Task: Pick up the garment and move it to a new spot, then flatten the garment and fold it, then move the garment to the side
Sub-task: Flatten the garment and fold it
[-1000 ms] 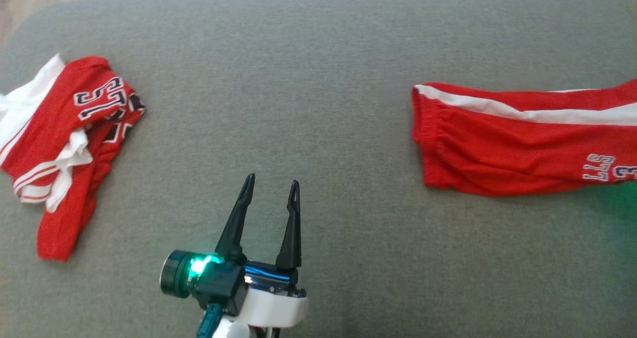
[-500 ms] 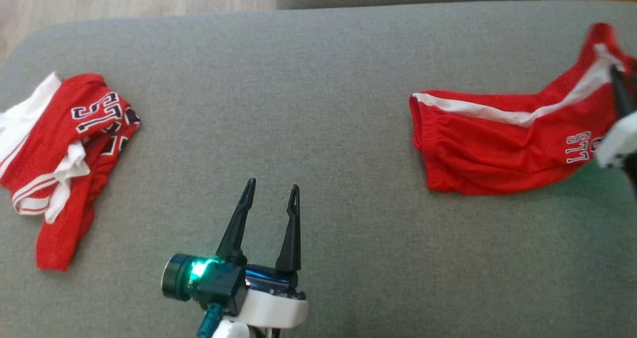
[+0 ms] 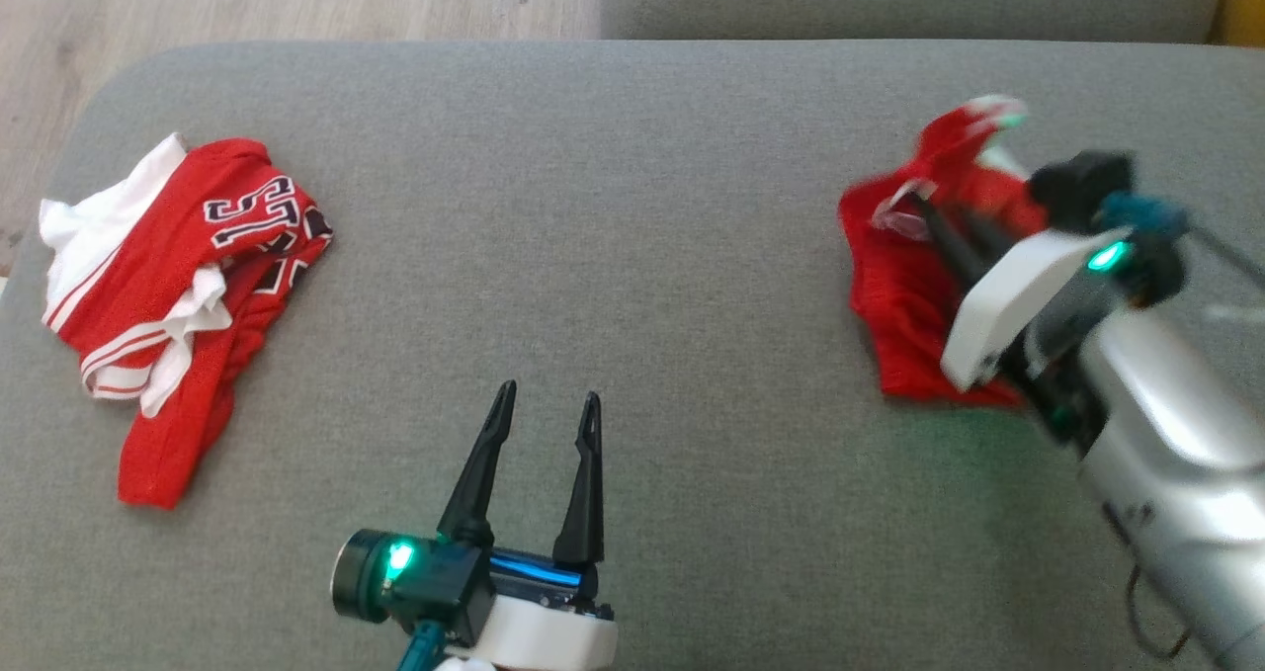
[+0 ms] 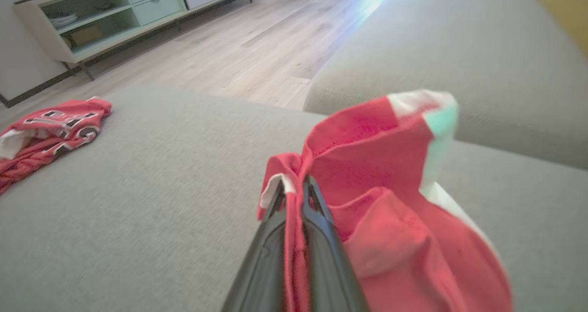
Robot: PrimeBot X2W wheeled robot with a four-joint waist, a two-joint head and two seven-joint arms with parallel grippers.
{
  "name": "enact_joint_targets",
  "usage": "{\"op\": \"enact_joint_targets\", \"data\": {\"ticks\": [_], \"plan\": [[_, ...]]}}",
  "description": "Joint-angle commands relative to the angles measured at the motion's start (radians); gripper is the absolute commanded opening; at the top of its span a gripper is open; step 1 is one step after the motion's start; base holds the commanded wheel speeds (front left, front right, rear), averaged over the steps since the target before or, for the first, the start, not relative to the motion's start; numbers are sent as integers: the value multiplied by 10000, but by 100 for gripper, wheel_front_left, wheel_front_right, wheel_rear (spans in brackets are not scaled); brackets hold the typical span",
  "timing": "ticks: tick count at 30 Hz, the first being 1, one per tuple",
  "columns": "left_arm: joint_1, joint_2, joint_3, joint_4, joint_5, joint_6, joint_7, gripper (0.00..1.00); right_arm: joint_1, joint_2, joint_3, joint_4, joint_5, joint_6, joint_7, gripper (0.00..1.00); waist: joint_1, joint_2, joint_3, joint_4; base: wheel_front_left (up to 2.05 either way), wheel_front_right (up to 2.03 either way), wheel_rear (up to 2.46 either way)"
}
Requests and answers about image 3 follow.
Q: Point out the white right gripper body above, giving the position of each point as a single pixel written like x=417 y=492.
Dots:
x=1018 y=295

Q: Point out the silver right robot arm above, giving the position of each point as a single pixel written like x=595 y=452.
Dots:
x=1176 y=434

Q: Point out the red jersey with white tee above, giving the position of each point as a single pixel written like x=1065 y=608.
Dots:
x=148 y=276

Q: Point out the red numbered sports garment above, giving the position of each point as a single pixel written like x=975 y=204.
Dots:
x=894 y=286

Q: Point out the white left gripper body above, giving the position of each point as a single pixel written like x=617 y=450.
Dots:
x=544 y=636

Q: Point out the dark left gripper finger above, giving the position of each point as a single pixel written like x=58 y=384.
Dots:
x=585 y=493
x=479 y=473

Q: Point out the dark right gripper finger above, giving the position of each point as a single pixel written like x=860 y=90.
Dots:
x=988 y=233
x=951 y=246

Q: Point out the large grey sofa seat cushion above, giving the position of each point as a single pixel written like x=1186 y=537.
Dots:
x=632 y=256

